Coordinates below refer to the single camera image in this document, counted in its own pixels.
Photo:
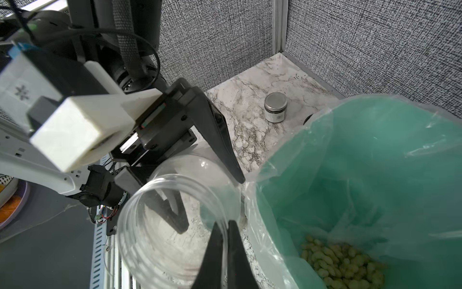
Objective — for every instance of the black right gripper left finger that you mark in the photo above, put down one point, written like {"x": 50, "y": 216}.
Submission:
{"x": 210, "y": 273}

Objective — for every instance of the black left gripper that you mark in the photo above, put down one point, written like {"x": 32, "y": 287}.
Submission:
{"x": 162, "y": 131}

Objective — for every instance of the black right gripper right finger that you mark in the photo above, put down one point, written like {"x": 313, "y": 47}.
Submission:
{"x": 239, "y": 273}

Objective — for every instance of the clear jar with peanuts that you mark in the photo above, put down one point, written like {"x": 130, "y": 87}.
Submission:
{"x": 164, "y": 229}

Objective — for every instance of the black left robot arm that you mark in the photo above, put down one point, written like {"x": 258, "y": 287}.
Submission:
{"x": 123, "y": 37}

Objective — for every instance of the small silver-lidded tin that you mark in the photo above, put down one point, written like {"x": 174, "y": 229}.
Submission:
{"x": 275, "y": 106}

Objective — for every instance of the clear plastic bin liner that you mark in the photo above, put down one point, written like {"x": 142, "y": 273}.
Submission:
{"x": 361, "y": 173}

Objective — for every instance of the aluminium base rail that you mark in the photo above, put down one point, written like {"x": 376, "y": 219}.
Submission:
{"x": 107, "y": 269}

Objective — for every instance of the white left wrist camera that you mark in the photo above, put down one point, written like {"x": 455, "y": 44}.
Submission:
{"x": 73, "y": 113}

